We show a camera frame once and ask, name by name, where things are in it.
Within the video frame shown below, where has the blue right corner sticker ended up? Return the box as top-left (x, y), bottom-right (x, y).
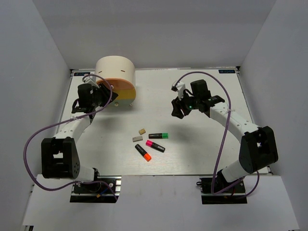
top-left (218, 69), bottom-right (236, 74)

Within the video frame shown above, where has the blue left corner sticker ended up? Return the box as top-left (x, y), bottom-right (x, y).
top-left (74, 72), bottom-right (90, 77)

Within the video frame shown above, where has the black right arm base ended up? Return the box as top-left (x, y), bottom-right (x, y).
top-left (196, 177), bottom-right (247, 205)

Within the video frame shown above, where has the tan small eraser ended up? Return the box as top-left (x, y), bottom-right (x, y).
top-left (139, 129), bottom-right (146, 135)

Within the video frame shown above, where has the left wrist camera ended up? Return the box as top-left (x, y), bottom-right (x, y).
top-left (82, 75), bottom-right (98, 87)

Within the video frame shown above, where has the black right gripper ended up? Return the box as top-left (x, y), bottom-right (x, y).
top-left (172, 90), bottom-right (200, 119)

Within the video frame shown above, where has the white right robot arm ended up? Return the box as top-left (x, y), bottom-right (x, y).
top-left (171, 79), bottom-right (278, 192)

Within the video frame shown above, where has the pink cap black highlighter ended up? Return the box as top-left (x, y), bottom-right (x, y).
top-left (145, 140), bottom-right (166, 153)

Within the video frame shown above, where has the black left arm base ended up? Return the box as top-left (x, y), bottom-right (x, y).
top-left (70, 176), bottom-right (122, 204)

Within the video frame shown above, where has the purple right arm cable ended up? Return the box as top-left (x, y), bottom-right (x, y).
top-left (177, 71), bottom-right (260, 198)

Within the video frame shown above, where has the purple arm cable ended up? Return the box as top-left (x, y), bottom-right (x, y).
top-left (23, 74), bottom-right (119, 202)
top-left (177, 71), bottom-right (260, 198)

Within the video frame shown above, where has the green cap black highlighter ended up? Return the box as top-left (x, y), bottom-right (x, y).
top-left (148, 133), bottom-right (168, 139)

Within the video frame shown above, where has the blue corner sticker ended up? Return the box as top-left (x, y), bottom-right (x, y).
top-left (218, 69), bottom-right (236, 74)
top-left (74, 72), bottom-right (90, 77)

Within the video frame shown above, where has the orange cap black highlighter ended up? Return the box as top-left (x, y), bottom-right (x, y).
top-left (135, 144), bottom-right (152, 162)

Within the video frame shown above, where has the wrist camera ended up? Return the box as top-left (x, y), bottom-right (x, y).
top-left (171, 81), bottom-right (186, 100)
top-left (82, 75), bottom-right (98, 87)

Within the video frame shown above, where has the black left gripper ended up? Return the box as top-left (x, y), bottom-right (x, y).
top-left (91, 83), bottom-right (119, 108)

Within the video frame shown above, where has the cream round drawer cabinet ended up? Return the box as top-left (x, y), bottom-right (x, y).
top-left (94, 55), bottom-right (137, 112)

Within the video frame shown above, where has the grey white eraser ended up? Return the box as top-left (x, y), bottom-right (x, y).
top-left (132, 136), bottom-right (143, 142)

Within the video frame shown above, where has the pale green bottom drawer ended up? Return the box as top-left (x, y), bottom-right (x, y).
top-left (107, 99), bottom-right (134, 113)

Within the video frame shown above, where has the orange top drawer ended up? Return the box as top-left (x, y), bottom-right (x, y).
top-left (106, 78), bottom-right (136, 94)

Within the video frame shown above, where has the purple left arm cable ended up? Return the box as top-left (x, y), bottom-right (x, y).
top-left (23, 74), bottom-right (119, 202)

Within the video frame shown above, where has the yellow drawer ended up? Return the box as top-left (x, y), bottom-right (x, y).
top-left (113, 89), bottom-right (136, 102)

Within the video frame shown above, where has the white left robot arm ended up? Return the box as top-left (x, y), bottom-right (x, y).
top-left (41, 83), bottom-right (118, 192)

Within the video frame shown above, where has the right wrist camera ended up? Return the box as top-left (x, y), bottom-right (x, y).
top-left (171, 81), bottom-right (186, 100)

